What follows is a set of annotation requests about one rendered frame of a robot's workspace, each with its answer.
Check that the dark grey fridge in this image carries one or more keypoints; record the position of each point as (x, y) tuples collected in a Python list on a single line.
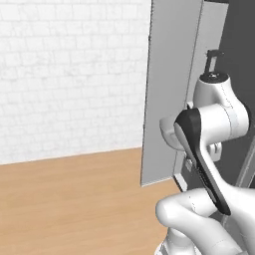
[(240, 59)]

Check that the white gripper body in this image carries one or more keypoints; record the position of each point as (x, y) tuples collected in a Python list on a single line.
[(215, 152)]

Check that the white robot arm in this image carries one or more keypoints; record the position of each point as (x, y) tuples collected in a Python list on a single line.
[(215, 121)]

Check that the grey fridge door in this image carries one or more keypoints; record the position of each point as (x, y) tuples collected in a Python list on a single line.
[(169, 93)]

